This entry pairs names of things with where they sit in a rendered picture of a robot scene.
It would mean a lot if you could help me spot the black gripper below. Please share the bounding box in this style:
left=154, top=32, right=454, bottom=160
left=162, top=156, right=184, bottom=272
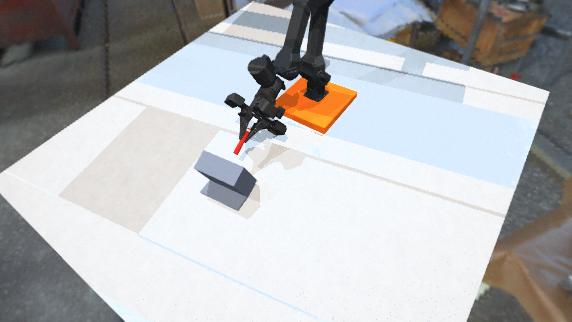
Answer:
left=224, top=89, right=287, bottom=143

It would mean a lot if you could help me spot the red peg with white band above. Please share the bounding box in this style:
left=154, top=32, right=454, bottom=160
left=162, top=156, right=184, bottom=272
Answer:
left=233, top=128, right=251, bottom=155

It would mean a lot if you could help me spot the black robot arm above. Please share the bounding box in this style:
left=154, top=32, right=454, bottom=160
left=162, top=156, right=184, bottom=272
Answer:
left=247, top=0, right=335, bottom=119

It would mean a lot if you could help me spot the blue-grey sloped panel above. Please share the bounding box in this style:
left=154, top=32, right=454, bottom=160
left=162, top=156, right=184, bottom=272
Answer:
left=193, top=150, right=257, bottom=211

